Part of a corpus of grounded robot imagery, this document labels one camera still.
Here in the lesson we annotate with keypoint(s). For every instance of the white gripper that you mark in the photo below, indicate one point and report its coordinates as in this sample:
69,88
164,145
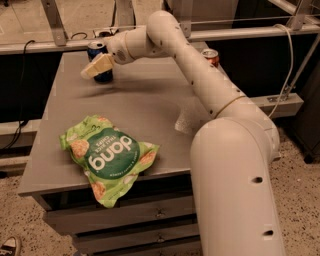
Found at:
116,47

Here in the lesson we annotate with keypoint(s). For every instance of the blue pepsi can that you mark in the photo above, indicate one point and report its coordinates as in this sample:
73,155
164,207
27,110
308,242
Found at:
100,68

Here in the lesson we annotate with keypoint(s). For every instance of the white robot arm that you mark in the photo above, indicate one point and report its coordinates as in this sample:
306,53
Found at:
229,155

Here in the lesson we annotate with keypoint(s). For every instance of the green rice chip bag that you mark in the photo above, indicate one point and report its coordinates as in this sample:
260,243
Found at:
111,159

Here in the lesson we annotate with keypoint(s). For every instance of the orange soda can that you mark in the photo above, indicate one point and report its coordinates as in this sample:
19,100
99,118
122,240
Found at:
211,55

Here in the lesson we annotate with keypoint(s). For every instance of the sneaker shoe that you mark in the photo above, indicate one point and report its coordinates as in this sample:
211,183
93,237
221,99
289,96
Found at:
11,247

